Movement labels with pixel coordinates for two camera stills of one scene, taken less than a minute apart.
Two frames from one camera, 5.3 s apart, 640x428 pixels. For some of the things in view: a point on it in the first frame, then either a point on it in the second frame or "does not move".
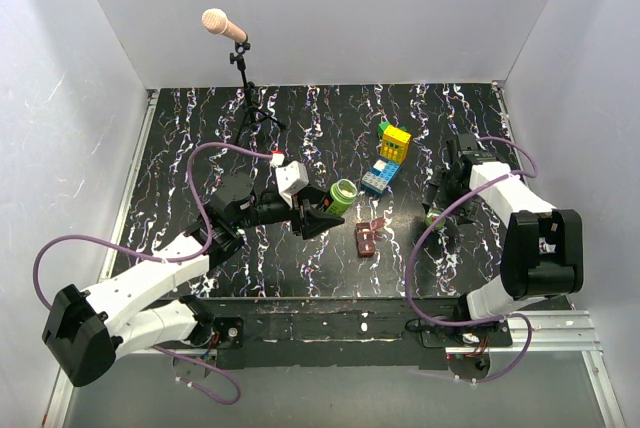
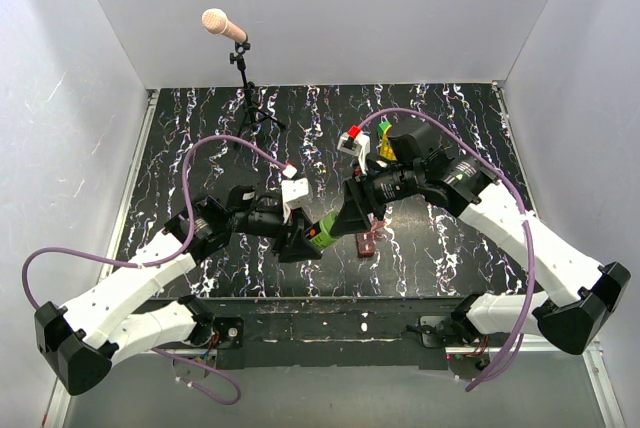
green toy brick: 381,127 does not move
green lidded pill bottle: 342,195 to 324,239
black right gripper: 440,179 to 350,219
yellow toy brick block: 394,144 does not move
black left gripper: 311,222 to 297,245
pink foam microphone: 216,21 does not move
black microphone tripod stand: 253,110 does not move
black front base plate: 392,333 does not move
